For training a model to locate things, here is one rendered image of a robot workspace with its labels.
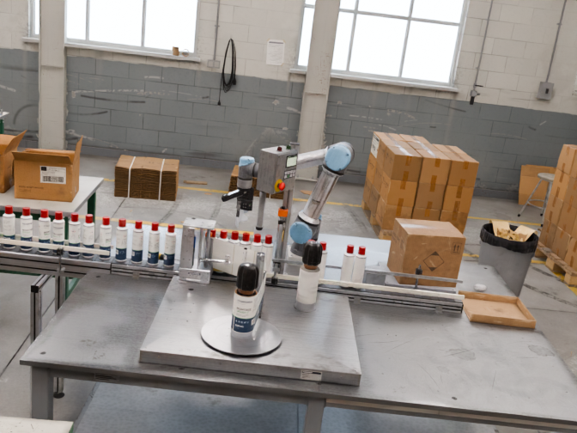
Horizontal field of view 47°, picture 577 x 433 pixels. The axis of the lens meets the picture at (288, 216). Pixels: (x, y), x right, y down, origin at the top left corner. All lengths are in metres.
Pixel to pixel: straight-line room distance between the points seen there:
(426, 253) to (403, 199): 3.10
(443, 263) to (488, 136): 5.62
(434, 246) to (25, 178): 2.47
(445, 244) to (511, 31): 5.71
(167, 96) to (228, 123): 0.82
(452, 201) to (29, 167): 3.91
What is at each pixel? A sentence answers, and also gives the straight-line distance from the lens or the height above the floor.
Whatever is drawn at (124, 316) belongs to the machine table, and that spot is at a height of 0.83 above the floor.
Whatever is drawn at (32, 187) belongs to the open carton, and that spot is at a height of 0.86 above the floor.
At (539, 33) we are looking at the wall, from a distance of 8.92.
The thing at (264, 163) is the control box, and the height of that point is 1.41.
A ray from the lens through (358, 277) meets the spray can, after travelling 3.10.
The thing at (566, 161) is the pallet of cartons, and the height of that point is 1.00.
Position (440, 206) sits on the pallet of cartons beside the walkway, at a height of 0.43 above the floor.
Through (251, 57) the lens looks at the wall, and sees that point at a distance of 8.29.
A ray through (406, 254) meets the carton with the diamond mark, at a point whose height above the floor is 1.01.
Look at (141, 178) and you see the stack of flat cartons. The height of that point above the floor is 0.22.
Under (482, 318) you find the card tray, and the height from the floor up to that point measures 0.85.
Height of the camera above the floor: 2.11
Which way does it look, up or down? 18 degrees down
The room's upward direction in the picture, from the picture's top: 7 degrees clockwise
